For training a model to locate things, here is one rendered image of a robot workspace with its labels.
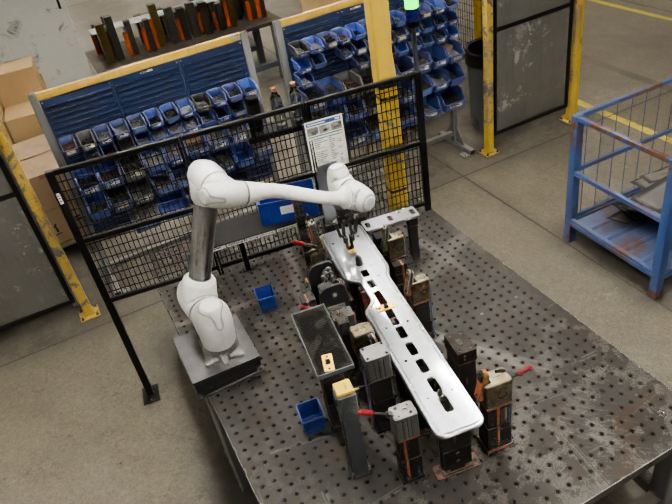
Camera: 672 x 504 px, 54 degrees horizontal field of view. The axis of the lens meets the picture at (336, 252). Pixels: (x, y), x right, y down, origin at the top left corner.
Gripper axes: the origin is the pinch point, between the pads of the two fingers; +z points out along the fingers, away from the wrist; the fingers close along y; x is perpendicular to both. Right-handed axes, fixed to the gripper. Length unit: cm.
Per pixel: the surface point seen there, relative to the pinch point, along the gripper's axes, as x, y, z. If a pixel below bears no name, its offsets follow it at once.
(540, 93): 220, 241, 70
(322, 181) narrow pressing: 26.5, -1.9, -20.3
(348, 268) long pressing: -13.6, -5.7, 4.6
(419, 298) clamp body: -43.4, 16.4, 9.0
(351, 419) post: -99, -33, 2
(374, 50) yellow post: 59, 43, -65
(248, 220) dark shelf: 47, -40, 2
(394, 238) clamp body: -8.0, 20.0, 0.3
